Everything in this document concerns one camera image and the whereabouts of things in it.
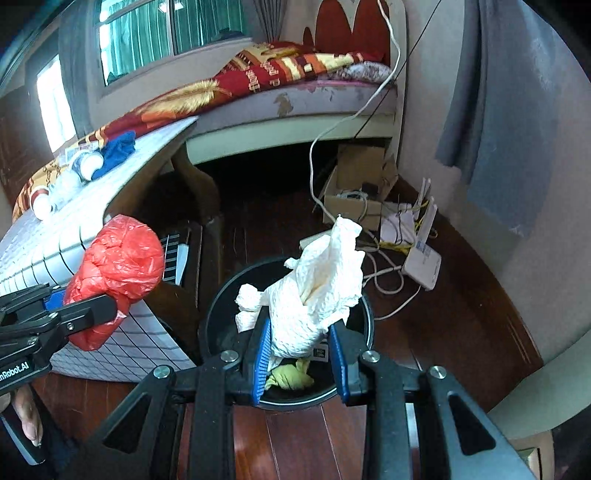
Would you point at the window with green curtain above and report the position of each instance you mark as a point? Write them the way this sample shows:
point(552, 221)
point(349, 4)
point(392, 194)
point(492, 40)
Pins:
point(194, 27)

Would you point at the white checked table cover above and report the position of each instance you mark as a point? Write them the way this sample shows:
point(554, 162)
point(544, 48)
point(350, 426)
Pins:
point(46, 258)

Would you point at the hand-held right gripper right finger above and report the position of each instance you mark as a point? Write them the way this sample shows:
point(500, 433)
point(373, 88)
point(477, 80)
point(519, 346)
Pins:
point(336, 364)

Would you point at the white router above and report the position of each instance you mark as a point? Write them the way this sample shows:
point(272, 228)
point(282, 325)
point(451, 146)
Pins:
point(397, 226)
point(422, 263)

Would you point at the red gold printed blanket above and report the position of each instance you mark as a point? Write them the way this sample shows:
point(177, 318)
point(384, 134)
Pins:
point(240, 74)

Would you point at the grey hanging curtain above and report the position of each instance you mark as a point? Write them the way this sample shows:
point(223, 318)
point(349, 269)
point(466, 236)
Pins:
point(508, 92)

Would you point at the black round bin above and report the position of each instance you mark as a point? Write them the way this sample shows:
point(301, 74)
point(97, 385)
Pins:
point(221, 323)

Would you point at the white paper towel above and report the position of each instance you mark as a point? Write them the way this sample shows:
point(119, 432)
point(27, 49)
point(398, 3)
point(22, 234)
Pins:
point(314, 286)

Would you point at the person's left hand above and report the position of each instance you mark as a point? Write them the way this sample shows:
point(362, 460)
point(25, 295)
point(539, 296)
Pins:
point(28, 415)

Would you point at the dark wooden table frame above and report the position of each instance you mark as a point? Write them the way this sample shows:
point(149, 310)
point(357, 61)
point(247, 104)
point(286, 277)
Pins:
point(203, 194)

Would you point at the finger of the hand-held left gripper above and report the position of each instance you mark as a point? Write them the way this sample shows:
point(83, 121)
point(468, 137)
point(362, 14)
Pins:
point(53, 301)
point(87, 314)

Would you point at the open cardboard box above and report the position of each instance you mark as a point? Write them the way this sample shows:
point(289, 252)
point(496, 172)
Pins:
point(360, 161)

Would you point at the grey purple mattress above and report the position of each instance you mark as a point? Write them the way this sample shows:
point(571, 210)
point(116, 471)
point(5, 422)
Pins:
point(332, 99)

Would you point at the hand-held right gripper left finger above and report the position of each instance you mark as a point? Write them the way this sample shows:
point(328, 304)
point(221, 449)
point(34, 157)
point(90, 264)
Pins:
point(261, 364)

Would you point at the dark blue cloth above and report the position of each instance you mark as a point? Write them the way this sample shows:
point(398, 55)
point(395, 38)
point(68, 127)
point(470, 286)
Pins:
point(115, 150)

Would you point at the bright narrow window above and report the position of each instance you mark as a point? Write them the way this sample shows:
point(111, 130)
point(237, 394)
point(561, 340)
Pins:
point(55, 106)

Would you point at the yellow-green crumpled wrapper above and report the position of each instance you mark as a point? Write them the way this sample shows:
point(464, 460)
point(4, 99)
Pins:
point(288, 376)

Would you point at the small printed paper scrap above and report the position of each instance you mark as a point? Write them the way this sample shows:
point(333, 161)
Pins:
point(321, 353)

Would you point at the white bed frame red headboard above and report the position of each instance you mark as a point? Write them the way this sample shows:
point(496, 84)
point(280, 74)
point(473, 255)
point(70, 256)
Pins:
point(258, 141)

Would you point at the red plastic bag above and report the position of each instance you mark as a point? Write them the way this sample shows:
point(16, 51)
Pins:
point(120, 258)

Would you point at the black white striped box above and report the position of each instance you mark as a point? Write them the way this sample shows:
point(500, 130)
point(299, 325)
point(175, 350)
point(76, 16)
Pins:
point(173, 258)

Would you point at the grey fuzzy pillow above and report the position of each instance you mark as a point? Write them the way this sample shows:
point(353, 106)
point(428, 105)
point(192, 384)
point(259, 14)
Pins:
point(369, 71)

